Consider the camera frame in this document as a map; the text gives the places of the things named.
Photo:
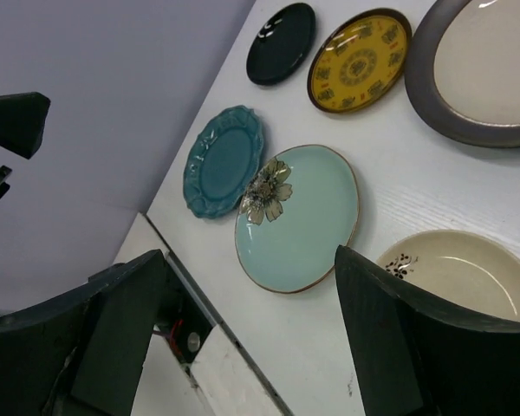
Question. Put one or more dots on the grey rimmed cream plate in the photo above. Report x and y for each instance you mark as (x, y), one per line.
(463, 72)

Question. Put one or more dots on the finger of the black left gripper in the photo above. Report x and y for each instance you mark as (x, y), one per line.
(22, 122)

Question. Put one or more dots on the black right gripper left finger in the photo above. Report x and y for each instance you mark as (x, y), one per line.
(82, 352)

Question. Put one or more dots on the yellow patterned plate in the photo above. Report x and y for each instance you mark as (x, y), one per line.
(359, 62)

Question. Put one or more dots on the teal scalloped plate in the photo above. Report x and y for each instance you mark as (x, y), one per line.
(224, 158)

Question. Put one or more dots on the black glossy plate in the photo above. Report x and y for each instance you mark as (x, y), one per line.
(281, 45)

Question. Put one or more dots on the cream bowl with black flowers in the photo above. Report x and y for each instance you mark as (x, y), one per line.
(464, 268)

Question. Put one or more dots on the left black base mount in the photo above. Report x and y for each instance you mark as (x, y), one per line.
(183, 321)

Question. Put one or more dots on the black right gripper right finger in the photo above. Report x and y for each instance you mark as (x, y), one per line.
(415, 353)

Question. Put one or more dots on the light blue flower plate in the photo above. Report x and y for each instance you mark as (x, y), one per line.
(299, 208)

